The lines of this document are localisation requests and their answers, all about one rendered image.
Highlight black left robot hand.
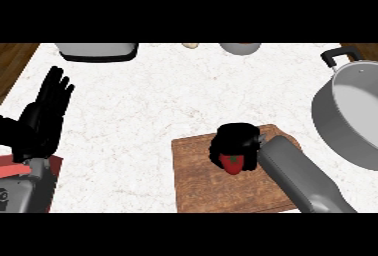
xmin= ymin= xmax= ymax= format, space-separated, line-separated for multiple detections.
xmin=0 ymin=65 xmax=77 ymax=164

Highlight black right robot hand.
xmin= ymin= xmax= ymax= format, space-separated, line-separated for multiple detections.
xmin=208 ymin=122 xmax=267 ymax=173

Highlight red tomato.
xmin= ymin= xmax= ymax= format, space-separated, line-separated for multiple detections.
xmin=218 ymin=153 xmax=245 ymax=175

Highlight brown wooden cutting board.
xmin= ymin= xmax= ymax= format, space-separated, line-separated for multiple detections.
xmin=170 ymin=123 xmax=303 ymax=214

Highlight grey metal pot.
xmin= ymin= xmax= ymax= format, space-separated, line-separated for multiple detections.
xmin=310 ymin=45 xmax=378 ymax=172

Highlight grey round bowl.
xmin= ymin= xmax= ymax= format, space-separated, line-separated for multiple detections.
xmin=218 ymin=43 xmax=263 ymax=56

